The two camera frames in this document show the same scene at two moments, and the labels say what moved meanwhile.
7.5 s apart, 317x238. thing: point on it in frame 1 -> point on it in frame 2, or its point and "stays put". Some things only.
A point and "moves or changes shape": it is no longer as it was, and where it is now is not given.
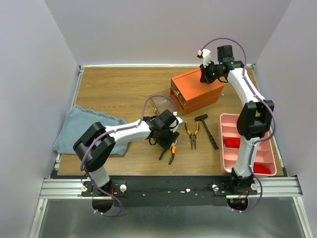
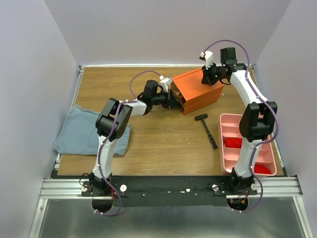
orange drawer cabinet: x=190 y=93 stays put
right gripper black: x=205 y=75 stays put
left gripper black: x=166 y=144 -> x=172 y=102
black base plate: x=166 y=192 stays put
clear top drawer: x=162 y=101 moves or changes shape
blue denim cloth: x=79 y=119 stays put
